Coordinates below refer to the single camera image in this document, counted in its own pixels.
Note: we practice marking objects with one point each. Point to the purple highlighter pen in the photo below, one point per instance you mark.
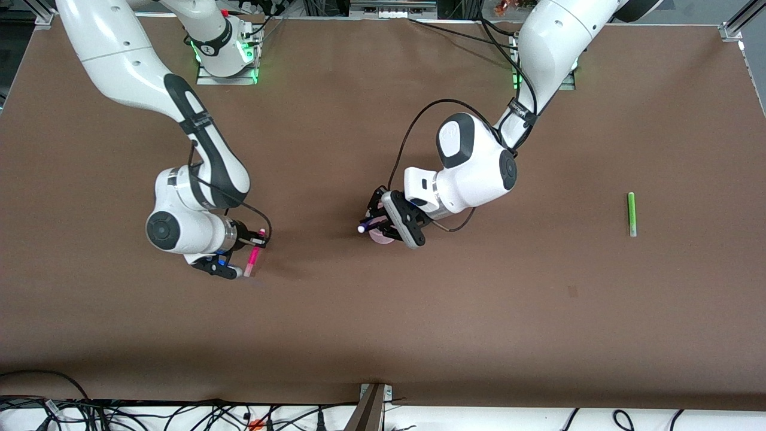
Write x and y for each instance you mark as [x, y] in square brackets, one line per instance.
[365, 228]

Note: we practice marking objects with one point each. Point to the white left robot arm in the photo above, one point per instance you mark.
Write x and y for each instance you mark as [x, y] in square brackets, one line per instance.
[479, 167]

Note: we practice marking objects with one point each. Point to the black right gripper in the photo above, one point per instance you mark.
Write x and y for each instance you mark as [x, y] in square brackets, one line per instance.
[240, 231]

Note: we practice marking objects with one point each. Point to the aluminium corner bracket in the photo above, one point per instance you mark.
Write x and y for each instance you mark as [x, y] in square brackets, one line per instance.
[43, 18]
[731, 31]

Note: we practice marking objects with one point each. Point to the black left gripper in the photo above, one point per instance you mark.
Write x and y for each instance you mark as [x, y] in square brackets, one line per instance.
[377, 204]

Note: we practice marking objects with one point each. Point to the grey metal rack device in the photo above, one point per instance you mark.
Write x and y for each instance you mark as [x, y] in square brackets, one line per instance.
[392, 7]

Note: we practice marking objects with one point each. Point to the green highlighter pen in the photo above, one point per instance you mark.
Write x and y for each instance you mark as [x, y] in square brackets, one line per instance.
[631, 214]

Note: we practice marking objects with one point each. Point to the pink translucent pen holder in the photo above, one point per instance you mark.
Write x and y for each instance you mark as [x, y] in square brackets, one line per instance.
[383, 238]

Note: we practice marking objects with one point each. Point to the pink highlighter pen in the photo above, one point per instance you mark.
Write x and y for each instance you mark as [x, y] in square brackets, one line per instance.
[254, 258]

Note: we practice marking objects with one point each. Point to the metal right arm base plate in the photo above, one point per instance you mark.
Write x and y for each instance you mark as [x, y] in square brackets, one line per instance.
[227, 79]

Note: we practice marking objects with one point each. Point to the metal table edge bracket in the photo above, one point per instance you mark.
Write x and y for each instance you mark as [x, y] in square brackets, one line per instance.
[368, 410]

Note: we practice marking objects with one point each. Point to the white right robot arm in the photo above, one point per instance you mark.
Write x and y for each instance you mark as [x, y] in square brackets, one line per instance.
[179, 120]

